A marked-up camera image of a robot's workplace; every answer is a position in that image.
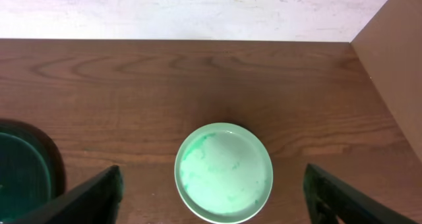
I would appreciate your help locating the mint green plate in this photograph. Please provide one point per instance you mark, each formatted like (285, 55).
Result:
(223, 173)

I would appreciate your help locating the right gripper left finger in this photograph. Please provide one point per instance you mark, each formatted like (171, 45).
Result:
(95, 201)

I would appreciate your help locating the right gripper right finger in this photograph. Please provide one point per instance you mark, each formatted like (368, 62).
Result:
(330, 200)

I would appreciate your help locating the round black tray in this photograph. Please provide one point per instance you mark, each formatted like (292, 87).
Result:
(32, 169)

